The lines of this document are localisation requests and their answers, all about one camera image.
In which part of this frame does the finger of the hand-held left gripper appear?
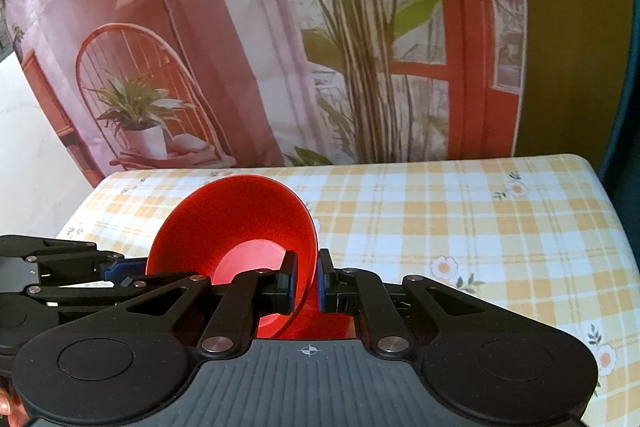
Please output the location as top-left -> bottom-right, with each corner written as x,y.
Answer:
0,234 -> 148,282
27,276 -> 148,309

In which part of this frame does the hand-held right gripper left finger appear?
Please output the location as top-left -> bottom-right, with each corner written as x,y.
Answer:
107,251 -> 299,356

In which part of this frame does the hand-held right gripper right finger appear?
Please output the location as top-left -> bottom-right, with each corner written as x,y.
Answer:
316,249 -> 501,358

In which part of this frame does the red bowl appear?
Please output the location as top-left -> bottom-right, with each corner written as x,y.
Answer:
145,175 -> 357,341

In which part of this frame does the person's left hand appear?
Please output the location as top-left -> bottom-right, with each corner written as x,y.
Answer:
0,387 -> 28,427

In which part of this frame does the checked floral tablecloth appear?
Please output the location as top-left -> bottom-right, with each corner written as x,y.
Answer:
54,153 -> 629,427

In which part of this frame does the printed room backdrop cloth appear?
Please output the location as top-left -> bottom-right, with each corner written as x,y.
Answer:
0,0 -> 529,188

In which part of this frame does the teal curtain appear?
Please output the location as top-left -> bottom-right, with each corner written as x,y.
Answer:
597,0 -> 640,273

